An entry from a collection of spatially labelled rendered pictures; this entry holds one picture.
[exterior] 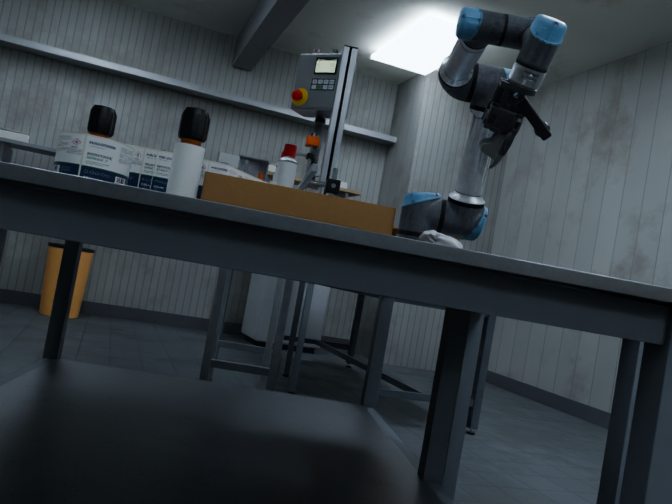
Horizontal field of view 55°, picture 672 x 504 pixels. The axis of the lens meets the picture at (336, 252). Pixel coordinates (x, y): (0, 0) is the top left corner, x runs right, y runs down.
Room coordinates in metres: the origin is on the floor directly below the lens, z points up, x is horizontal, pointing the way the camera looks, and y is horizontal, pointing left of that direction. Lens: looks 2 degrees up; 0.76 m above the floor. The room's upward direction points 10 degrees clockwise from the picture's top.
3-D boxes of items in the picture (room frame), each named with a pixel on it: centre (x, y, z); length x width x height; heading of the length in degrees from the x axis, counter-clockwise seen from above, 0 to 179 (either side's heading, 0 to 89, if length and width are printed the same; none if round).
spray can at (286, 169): (1.68, 0.17, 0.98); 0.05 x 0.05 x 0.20
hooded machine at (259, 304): (6.39, 0.38, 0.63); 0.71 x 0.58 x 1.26; 109
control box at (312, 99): (2.11, 0.14, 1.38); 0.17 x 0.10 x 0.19; 63
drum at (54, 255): (5.80, 2.34, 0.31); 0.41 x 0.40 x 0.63; 19
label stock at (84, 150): (1.82, 0.72, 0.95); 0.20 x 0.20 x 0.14
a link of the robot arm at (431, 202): (2.06, -0.25, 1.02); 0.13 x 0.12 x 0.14; 90
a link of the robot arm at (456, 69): (1.72, -0.25, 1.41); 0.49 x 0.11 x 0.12; 0
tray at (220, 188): (1.01, 0.08, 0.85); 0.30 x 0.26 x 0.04; 8
